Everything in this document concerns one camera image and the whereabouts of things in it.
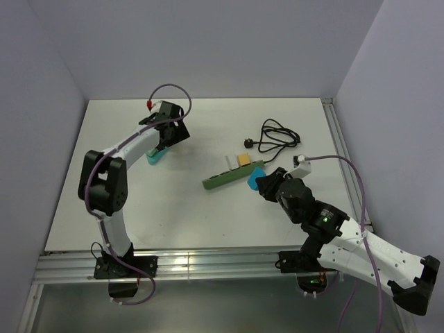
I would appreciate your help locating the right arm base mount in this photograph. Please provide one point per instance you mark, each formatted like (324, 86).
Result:
(312, 279)

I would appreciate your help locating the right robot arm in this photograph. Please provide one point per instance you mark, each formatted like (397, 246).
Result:
(335, 241)

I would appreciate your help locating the green power strip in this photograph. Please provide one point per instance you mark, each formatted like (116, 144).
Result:
(230, 176)

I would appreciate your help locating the small orange plug adapter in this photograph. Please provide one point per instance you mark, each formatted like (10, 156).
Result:
(243, 159)

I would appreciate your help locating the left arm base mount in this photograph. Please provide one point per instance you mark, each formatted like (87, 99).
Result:
(124, 280)

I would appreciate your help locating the blue plug adapter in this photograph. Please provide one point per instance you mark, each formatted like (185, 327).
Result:
(252, 180)

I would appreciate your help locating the white charger plug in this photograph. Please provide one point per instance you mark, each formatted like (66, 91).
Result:
(232, 162)

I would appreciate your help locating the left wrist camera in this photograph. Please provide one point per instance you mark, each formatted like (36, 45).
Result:
(154, 106)

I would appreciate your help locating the light green plug adapter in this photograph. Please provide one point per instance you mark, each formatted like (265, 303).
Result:
(151, 152)

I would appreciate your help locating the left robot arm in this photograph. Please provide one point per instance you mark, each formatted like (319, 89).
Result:
(103, 185)

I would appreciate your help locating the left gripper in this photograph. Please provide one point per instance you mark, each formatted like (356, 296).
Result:
(181, 134)

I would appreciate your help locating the teal triangular power strip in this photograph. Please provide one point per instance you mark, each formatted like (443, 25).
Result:
(153, 160)

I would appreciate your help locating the aluminium rail frame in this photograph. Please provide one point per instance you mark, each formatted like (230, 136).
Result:
(75, 267)

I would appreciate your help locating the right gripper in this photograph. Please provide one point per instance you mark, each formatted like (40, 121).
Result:
(268, 184)

